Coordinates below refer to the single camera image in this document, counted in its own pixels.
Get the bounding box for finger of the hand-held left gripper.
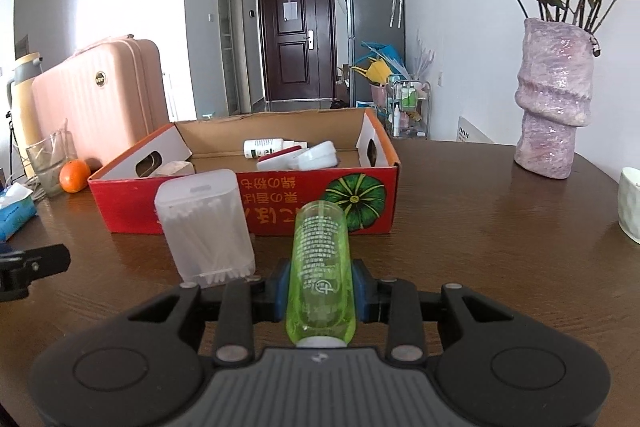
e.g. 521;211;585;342
0;243;71;303

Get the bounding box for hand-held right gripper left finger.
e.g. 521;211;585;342
127;259;292;368

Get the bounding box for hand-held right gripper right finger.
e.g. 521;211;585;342
350;258;516;364

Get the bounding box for green transparent bottle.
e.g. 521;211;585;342
285;201;358;348

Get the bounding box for red cardboard box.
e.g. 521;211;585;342
87;108;401;237

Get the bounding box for red and white lint brush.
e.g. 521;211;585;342
256;141;340;172

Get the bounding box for white spray bottle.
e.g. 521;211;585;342
243;138;308;159

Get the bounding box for white plug adapter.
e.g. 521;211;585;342
150;161;195;178

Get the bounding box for blue tissue pack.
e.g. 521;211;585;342
0;183;38;243

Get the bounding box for orange fruit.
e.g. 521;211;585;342
59;159;92;194

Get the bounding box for glass measuring cup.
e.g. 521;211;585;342
26;130;78;198

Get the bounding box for translucent cotton swab box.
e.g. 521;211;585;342
154;170;256;289

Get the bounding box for yellow thermos jug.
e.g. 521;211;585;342
6;53;45;180

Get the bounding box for pink suitcase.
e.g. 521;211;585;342
31;34;169;170

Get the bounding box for blue and yellow plastic items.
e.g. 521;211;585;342
350;41;408;86

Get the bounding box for white feather decoration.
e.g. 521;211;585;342
410;34;436;78

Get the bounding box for glass interior door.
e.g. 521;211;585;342
217;0;253;116

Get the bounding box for dark brown entrance door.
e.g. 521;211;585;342
256;0;335;104

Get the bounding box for pink textured vase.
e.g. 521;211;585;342
514;18;598;180

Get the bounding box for grey refrigerator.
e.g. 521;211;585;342
344;0;406;110

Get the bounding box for white cup with straw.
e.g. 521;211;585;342
617;167;640;244

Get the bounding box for wire rack with bottles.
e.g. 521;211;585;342
386;77;431;138

